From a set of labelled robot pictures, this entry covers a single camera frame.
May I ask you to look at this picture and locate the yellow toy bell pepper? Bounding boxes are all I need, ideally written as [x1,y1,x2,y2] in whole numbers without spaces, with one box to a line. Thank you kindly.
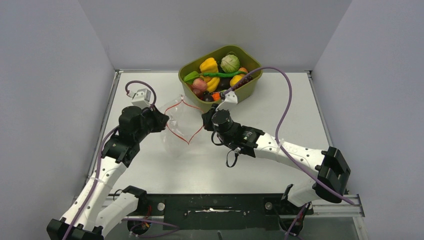
[199,57,219,73]

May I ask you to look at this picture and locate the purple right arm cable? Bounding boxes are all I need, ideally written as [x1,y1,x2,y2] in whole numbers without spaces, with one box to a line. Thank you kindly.
[222,67,355,206]

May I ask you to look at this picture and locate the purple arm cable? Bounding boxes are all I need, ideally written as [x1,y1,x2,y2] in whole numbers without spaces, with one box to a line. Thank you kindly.
[61,80,158,240]
[222,67,355,206]

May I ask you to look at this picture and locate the clear zip bag orange zipper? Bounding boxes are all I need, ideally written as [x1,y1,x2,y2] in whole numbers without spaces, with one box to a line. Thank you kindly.
[160,94,204,158]

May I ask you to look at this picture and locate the green toy chili pepper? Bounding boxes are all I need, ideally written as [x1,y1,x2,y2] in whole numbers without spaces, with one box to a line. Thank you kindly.
[200,71,247,78]

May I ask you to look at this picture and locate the green toy cabbage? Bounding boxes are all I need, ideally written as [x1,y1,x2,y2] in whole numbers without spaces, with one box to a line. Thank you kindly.
[220,54,241,74]

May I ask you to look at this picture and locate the dark red toy fruit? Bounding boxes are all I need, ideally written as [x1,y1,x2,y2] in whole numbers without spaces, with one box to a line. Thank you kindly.
[192,88,204,100]

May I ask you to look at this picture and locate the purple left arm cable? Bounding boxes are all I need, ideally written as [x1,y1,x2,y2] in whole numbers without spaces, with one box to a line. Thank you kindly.
[61,80,158,240]

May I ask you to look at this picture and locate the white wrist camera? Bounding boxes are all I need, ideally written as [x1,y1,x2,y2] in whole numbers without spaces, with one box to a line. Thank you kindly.
[216,91,238,111]
[127,88,152,109]

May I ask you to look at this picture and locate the pink toy peach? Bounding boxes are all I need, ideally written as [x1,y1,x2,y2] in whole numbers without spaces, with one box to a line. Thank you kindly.
[191,78,208,92]

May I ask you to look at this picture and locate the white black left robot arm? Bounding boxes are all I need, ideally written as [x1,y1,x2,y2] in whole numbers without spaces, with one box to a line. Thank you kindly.
[46,106,170,240]

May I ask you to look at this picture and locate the yellow toy banana bunch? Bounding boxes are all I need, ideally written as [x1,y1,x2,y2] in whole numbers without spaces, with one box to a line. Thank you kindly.
[203,77,221,93]

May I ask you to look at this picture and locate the olive green plastic bin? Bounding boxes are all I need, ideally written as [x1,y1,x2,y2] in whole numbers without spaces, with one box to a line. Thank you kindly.
[178,45,263,112]

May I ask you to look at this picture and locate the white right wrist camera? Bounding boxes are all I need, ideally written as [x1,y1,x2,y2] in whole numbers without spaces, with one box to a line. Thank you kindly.
[216,91,238,111]

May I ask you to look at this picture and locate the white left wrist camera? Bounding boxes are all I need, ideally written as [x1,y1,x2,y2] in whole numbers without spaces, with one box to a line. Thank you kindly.
[127,88,152,109]

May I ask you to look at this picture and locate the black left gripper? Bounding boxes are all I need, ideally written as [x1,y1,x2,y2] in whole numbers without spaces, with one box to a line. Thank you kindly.
[135,104,169,142]

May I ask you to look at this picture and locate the dark purple toy grapes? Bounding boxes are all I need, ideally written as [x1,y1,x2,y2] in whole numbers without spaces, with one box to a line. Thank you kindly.
[233,76,253,89]

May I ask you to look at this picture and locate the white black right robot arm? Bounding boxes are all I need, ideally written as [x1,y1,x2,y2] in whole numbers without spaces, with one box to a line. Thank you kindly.
[201,104,353,214]

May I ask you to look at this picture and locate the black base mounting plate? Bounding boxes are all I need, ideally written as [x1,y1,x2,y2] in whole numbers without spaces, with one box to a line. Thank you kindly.
[129,193,314,234]

